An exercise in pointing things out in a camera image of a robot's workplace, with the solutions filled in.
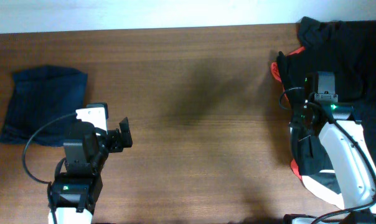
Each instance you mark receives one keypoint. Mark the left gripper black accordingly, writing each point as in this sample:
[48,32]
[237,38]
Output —
[123,135]

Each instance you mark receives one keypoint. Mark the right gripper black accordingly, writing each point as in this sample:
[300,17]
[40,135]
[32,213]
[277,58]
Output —
[307,152]

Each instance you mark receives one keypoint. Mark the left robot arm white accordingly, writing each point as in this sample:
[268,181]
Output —
[77,180]

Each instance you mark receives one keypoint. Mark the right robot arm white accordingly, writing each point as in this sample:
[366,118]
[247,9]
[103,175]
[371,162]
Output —
[329,148]

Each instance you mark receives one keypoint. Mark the black garment white lettering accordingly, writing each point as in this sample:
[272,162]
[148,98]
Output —
[312,160]

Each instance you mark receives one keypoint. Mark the red garment in pile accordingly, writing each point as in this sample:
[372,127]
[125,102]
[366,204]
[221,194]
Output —
[276,73]

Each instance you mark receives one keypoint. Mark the white garment under pile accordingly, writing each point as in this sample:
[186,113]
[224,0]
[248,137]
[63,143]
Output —
[325,186]

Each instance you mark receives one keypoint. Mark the black t-shirt on pile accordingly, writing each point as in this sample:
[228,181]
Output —
[348,50]

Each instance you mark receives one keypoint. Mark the folded navy blue garment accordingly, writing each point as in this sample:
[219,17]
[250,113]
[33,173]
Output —
[41,95]

